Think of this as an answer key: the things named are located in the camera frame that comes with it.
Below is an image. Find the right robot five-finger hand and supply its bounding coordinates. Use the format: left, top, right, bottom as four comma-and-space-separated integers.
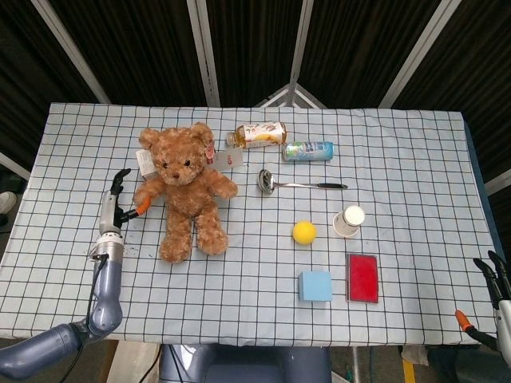
454, 250, 511, 354

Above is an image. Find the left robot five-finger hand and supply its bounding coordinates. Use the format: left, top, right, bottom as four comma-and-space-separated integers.
98, 168, 152, 236

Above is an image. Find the brown teddy bear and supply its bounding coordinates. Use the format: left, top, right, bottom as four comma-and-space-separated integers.
133, 121, 240, 264

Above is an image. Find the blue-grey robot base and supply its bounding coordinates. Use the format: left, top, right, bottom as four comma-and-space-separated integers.
159, 345, 332, 383

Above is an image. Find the white shoe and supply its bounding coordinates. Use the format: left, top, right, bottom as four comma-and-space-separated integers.
0, 191, 17, 215

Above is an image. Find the white card with red print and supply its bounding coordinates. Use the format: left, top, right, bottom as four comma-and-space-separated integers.
213, 148, 244, 172

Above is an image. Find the red stamp pad case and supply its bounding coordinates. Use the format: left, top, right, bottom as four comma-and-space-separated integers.
345, 252, 380, 305

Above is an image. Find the white panel under table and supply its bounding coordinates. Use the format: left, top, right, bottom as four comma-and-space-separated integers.
105, 341, 161, 383

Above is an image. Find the blue checked tablecloth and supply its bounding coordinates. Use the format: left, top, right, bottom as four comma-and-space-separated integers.
0, 102, 505, 347

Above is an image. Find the yellow tea bottle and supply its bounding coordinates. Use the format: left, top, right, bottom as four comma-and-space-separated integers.
225, 120, 287, 149

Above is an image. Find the white paper cup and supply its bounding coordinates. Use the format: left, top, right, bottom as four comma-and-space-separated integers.
332, 205, 366, 239

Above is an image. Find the light blue foam cube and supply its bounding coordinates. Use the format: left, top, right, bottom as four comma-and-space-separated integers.
298, 270, 333, 303

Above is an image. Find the yellow foam ball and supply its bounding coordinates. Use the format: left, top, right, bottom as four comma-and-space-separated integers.
292, 220, 318, 245

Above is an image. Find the light blue drink can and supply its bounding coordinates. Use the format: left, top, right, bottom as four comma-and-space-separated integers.
281, 140, 335, 163

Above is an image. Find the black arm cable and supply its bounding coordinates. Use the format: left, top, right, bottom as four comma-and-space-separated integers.
67, 253, 111, 383

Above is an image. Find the metal ladle with black handle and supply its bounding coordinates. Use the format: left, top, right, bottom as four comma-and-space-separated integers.
256, 168, 349, 197

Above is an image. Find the white metal frame post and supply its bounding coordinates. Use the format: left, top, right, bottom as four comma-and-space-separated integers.
186, 0, 221, 108
287, 0, 315, 85
30, 0, 112, 105
378, 0, 457, 109

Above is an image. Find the triangular metal frame foot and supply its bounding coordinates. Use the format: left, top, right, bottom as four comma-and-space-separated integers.
254, 82, 327, 109

